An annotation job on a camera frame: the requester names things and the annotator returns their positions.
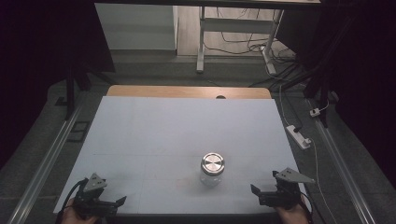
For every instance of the white desk frame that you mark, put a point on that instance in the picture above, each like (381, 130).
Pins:
(236, 25)

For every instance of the person's right hand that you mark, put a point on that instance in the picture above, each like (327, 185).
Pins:
(292, 215)

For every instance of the white power strip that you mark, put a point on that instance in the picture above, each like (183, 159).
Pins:
(298, 137)

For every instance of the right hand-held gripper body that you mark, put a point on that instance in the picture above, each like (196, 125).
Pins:
(285, 194)

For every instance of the silver metal jar lid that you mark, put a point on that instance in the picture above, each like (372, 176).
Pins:
(212, 162)

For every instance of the black metal stand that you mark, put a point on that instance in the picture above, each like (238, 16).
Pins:
(70, 93)
(323, 87)

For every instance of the grey cabinet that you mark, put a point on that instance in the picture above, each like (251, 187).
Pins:
(137, 26)

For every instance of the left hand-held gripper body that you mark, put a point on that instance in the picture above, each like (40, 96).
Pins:
(93, 199)

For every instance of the wooden table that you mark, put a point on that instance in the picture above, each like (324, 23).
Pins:
(174, 92)

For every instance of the clear glass jar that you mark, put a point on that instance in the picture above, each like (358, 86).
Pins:
(210, 179)

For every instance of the metal floor rail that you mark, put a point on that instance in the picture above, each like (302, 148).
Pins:
(345, 174)
(43, 168)

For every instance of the person's left hand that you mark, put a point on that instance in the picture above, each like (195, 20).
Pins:
(73, 217)

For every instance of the white table mat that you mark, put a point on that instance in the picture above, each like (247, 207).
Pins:
(162, 130)

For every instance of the small white adapter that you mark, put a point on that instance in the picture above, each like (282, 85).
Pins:
(315, 112)

